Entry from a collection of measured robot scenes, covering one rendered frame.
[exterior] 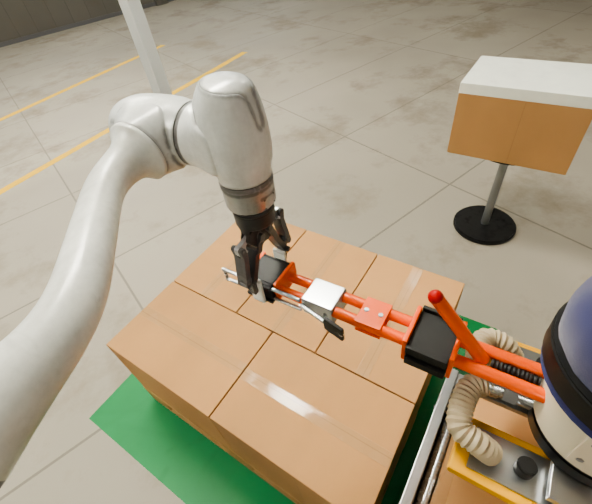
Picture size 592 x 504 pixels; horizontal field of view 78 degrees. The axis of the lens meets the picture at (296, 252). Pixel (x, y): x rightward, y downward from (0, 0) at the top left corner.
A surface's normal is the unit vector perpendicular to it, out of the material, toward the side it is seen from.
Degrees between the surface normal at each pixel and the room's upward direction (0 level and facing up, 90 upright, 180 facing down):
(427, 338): 2
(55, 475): 0
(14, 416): 70
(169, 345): 0
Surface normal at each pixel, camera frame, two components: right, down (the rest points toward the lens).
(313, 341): -0.11, -0.70
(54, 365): 0.90, 0.00
